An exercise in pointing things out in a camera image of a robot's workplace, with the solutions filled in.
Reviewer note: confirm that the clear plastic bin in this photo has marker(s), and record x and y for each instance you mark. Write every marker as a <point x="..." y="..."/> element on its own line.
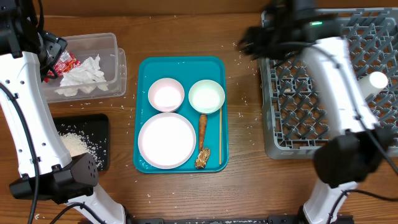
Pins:
<point x="103" y="66"/>

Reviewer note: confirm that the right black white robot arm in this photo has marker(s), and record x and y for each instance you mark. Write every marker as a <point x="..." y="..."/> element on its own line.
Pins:
<point x="357" y="143"/>

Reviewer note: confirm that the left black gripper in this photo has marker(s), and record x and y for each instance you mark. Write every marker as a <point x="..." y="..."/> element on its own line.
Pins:
<point x="56" y="45"/>

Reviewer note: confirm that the wooden chopstick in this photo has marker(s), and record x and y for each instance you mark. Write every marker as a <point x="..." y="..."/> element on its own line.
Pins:
<point x="220" y="137"/>

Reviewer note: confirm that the pale green bowl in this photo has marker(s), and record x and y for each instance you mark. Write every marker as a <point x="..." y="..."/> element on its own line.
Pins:
<point x="206" y="96"/>

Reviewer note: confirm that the grey dishwasher rack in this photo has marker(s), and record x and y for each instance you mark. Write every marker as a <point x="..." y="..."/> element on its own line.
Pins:
<point x="294" y="120"/>

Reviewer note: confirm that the pile of white rice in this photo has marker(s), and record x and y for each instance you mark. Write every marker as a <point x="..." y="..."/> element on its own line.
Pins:
<point x="78" y="141"/>

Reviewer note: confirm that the white napkin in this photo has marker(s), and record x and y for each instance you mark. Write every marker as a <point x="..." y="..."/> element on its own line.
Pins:
<point x="82" y="76"/>

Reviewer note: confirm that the red snack wrapper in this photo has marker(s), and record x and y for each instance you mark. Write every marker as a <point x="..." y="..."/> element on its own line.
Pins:
<point x="65" y="63"/>

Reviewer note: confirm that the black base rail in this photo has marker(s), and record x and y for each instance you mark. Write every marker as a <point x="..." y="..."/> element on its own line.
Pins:
<point x="217" y="221"/>

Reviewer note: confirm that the white plastic cup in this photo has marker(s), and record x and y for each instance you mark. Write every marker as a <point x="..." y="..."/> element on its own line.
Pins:
<point x="373" y="84"/>

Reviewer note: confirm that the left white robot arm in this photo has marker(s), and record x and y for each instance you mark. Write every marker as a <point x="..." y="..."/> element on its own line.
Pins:
<point x="46" y="168"/>

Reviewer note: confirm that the small pink bowl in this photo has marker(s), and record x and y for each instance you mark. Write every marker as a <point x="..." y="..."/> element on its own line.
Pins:
<point x="166" y="95"/>

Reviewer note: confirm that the black plastic tray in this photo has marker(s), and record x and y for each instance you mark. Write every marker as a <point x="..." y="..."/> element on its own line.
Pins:
<point x="99" y="123"/>

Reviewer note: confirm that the teal plastic serving tray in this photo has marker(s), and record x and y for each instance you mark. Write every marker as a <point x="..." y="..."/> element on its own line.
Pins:
<point x="187" y="71"/>

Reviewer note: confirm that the large pink plate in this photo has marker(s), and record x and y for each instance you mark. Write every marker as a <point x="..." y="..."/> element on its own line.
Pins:
<point x="167" y="140"/>

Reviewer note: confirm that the brown carrot-shaped food piece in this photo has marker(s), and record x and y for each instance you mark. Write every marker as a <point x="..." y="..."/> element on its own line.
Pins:
<point x="201" y="131"/>

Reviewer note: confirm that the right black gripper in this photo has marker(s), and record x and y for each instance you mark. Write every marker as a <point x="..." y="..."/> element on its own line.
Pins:
<point x="252" y="37"/>

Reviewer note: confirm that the crumbly granola food piece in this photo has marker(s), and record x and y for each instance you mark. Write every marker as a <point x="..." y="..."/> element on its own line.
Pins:
<point x="202" y="159"/>

